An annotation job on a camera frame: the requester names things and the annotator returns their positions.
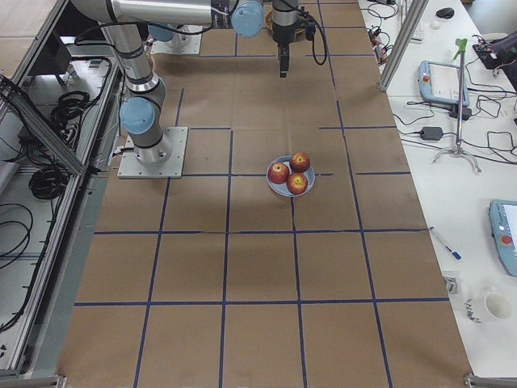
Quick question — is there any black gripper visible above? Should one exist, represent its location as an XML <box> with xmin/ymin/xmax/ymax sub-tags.
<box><xmin>272</xmin><ymin>23</ymin><xmax>315</xmax><ymax>78</ymax></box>

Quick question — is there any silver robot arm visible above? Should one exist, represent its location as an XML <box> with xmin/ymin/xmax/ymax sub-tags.
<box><xmin>73</xmin><ymin>1</ymin><xmax>264</xmax><ymax>164</ymax></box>
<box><xmin>144</xmin><ymin>1</ymin><xmax>313</xmax><ymax>78</ymax></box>

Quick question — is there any red apple far on plate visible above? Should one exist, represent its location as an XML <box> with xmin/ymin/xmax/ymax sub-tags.
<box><xmin>289</xmin><ymin>152</ymin><xmax>310</xmax><ymax>173</ymax></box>

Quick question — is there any red apple on plate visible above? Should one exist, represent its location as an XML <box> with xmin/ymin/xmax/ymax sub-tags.
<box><xmin>289</xmin><ymin>152</ymin><xmax>310</xmax><ymax>173</ymax></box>
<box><xmin>286</xmin><ymin>172</ymin><xmax>309</xmax><ymax>196</ymax></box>
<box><xmin>267</xmin><ymin>162</ymin><xmax>290</xmax><ymax>184</ymax></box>

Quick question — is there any red apple left on plate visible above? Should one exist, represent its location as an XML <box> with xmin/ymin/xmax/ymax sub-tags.
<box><xmin>267</xmin><ymin>162</ymin><xmax>290</xmax><ymax>184</ymax></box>

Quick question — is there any red apple near on plate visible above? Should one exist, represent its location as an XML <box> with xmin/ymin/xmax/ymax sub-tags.
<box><xmin>286</xmin><ymin>172</ymin><xmax>309</xmax><ymax>196</ymax></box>

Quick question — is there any light blue plate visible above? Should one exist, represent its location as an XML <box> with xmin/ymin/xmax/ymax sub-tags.
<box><xmin>266</xmin><ymin>155</ymin><xmax>316</xmax><ymax>197</ymax></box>

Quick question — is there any teach pendant far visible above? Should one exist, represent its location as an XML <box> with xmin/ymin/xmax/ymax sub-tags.
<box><xmin>418</xmin><ymin>61</ymin><xmax>464</xmax><ymax>105</ymax></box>

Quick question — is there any teach pendant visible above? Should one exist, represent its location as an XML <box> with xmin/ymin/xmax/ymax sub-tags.
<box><xmin>489</xmin><ymin>200</ymin><xmax>517</xmax><ymax>277</ymax></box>
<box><xmin>418</xmin><ymin>61</ymin><xmax>464</xmax><ymax>105</ymax></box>

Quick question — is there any black power adapter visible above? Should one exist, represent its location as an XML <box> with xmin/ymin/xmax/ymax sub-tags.
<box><xmin>418</xmin><ymin>126</ymin><xmax>444</xmax><ymax>141</ymax></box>

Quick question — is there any black computer mouse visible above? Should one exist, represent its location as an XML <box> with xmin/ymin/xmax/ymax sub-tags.
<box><xmin>435</xmin><ymin>7</ymin><xmax>455</xmax><ymax>19</ymax></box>

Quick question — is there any metal stand with green clip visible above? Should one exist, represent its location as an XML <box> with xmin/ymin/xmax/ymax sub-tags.
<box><xmin>432</xmin><ymin>38</ymin><xmax>481</xmax><ymax>174</ymax></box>

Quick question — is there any blue white pen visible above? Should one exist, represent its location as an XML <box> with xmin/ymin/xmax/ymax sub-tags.
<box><xmin>429</xmin><ymin>226</ymin><xmax>462</xmax><ymax>260</ymax></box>

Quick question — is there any teach pendant near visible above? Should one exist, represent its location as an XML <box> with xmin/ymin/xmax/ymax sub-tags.
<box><xmin>489</xmin><ymin>200</ymin><xmax>517</xmax><ymax>277</ymax></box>

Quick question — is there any white mug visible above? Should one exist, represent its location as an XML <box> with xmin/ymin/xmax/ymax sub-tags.
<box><xmin>473</xmin><ymin>288</ymin><xmax>512</xmax><ymax>322</ymax></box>

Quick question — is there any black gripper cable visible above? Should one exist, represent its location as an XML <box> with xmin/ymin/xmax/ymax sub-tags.
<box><xmin>296</xmin><ymin>7</ymin><xmax>328</xmax><ymax>66</ymax></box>

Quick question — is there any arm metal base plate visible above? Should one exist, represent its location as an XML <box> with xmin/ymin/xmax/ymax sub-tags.
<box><xmin>150</xmin><ymin>33</ymin><xmax>201</xmax><ymax>56</ymax></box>
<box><xmin>117</xmin><ymin>127</ymin><xmax>188</xmax><ymax>179</ymax></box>

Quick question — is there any aluminium frame post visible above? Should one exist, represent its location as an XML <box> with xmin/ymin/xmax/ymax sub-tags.
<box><xmin>379</xmin><ymin>0</ymin><xmax>428</xmax><ymax>92</ymax></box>

